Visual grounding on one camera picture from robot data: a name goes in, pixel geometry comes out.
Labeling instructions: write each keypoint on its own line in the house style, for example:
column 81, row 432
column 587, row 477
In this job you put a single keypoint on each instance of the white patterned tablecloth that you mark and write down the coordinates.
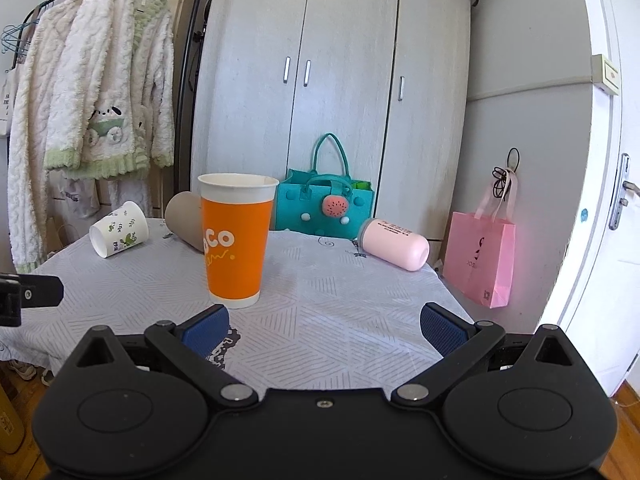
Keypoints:
column 328, row 316

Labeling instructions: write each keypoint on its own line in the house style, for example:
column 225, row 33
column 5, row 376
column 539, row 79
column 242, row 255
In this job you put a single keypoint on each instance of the orange paper cup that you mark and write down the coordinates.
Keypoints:
column 236, row 216

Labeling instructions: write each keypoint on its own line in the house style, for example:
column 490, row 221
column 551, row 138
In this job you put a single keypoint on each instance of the wall light switch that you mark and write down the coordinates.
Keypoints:
column 605, row 75

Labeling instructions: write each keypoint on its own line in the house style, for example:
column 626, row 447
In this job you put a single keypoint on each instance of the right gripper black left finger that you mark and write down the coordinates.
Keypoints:
column 183, row 350

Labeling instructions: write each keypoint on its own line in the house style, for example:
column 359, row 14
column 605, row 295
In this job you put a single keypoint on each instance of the black clothes rack pole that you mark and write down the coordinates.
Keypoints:
column 190, row 24

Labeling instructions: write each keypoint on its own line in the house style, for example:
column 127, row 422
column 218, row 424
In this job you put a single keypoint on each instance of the white door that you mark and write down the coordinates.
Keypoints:
column 595, row 299

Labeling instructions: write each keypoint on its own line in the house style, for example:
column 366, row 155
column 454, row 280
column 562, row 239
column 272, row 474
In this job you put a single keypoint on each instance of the white fluffy robe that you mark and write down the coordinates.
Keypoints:
column 93, row 102

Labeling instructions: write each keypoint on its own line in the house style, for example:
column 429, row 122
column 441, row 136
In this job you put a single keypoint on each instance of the white floral paper cup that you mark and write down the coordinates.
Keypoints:
column 124, row 228

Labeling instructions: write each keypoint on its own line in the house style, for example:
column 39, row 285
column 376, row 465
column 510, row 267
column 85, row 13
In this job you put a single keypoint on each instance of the silver door handle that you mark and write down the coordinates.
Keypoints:
column 622, row 187

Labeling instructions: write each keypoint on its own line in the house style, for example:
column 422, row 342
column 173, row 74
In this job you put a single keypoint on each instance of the beige cylindrical cup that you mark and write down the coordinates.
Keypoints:
column 183, row 217

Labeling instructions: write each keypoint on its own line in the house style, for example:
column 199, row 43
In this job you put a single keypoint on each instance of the teal felt handbag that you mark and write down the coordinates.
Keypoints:
column 332, row 205

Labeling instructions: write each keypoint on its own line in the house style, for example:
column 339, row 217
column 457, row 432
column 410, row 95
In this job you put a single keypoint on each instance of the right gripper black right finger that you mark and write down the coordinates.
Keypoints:
column 462, row 345

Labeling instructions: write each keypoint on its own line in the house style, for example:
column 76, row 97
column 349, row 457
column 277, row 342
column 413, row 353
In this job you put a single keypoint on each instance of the pink paper gift bag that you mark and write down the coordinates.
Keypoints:
column 480, row 251

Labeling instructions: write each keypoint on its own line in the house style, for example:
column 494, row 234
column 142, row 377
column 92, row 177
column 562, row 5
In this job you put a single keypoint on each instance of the white wooden wardrobe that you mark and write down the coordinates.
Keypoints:
column 378, row 86

